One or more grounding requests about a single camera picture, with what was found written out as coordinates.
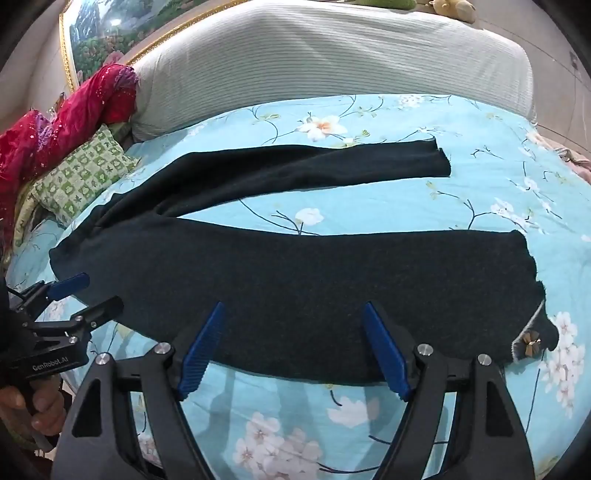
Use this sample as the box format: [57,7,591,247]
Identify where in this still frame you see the beige plush toy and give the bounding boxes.
[427,0,476,23]

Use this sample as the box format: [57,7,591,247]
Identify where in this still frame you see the yellow-green floral cloth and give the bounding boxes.
[13,182,51,250]

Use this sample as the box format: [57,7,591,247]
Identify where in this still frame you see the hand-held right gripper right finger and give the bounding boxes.
[362,302,536,480]

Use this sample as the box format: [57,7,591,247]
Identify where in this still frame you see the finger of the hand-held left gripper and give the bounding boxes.
[28,296,124,343]
[21,272,91,319]

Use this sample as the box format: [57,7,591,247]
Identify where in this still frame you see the grey striped headboard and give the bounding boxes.
[130,0,539,144]

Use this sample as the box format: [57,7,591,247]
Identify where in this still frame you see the black pants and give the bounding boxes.
[48,140,560,385]

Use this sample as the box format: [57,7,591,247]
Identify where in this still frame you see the pink cloth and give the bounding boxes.
[531,129,591,185]

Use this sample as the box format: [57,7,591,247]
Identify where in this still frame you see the gold framed landscape painting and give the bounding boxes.
[59,0,254,93]

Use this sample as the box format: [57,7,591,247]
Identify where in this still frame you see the red sequined cloth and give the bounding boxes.
[0,65,139,232]

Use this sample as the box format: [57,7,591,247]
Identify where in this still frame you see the person's left hand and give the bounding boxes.
[0,375,68,438]

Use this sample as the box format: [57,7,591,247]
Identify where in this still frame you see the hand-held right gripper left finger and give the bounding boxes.
[51,302,227,480]

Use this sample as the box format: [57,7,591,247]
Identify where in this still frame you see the green patterned pillow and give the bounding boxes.
[31,124,141,227]

